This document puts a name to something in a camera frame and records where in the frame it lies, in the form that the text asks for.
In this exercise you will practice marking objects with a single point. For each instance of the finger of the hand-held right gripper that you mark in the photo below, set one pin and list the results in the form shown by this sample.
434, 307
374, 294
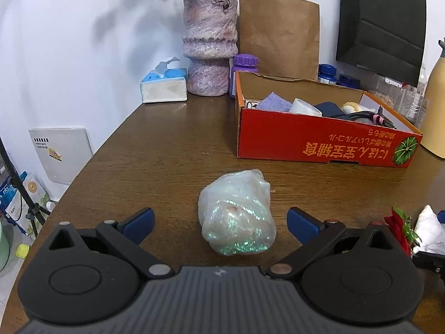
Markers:
440, 216
428, 260

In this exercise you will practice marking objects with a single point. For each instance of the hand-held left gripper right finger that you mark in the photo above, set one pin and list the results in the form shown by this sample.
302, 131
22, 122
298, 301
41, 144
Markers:
301, 223

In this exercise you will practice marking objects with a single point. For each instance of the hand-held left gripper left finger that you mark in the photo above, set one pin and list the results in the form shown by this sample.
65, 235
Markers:
143, 221

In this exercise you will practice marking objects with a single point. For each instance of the white cloth bundle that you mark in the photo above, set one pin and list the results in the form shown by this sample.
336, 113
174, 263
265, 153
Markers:
427, 231

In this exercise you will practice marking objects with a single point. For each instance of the iridescent plastic object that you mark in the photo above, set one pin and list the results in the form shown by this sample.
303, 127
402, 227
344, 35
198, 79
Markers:
238, 215

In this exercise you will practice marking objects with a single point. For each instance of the orange cardboard box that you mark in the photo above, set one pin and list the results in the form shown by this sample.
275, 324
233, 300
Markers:
313, 142

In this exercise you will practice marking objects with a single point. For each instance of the yellow white plush toy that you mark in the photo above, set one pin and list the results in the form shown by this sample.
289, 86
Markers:
353, 106

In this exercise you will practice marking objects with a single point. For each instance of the red artificial rose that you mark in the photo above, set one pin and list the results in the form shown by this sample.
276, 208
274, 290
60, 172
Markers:
401, 228

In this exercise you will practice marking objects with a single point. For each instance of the white pouch with gold seal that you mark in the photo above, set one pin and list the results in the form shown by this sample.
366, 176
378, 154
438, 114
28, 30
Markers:
34, 195

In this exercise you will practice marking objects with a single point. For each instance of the beige thermos flask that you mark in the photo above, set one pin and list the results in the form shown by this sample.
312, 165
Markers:
434, 104

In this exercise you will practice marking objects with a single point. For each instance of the white tape roll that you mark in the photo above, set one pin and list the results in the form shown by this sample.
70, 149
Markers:
306, 107

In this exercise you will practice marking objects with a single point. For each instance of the dark navy pouch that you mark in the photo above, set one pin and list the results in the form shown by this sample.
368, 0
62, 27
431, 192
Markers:
328, 108

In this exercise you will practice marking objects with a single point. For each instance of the black tripod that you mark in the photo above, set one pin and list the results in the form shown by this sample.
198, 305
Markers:
24, 198

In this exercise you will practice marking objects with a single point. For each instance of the purple cloth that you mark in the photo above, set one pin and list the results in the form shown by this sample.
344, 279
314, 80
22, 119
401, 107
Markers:
274, 101

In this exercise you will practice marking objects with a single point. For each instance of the small yellow box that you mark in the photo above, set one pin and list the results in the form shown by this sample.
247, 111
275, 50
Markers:
22, 251

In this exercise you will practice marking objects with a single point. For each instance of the clear plastic bottle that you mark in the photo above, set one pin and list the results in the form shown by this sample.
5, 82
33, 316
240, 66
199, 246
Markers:
415, 94

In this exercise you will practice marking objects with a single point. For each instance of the clear jar of seeds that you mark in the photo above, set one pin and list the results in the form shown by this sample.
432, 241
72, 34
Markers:
386, 94

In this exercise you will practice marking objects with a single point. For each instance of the blue white plastic pouch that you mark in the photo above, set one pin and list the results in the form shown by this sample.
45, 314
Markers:
8, 198

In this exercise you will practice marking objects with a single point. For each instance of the blue tissue pack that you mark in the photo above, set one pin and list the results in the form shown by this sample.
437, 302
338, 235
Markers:
163, 85

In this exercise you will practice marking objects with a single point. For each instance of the green plastic bucket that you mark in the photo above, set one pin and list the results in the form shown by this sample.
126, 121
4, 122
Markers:
4, 247

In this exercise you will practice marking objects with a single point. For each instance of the dark blue supplement bottle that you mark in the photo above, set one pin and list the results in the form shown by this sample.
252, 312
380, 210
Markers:
349, 80

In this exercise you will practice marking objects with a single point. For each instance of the purple capped bottle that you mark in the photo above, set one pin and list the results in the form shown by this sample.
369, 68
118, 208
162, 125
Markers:
243, 69

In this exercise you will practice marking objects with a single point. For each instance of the brown paper bag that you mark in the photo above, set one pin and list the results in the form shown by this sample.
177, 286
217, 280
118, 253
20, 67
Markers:
280, 38

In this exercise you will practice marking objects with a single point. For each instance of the mottled purple ceramic vase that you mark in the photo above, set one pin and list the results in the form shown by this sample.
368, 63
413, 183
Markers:
210, 45

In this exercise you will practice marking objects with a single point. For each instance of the black paper bag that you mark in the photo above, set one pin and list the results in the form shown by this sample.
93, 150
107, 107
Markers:
382, 24

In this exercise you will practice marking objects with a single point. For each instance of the white wall panel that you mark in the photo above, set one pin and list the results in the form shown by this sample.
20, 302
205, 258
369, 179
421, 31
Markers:
62, 155

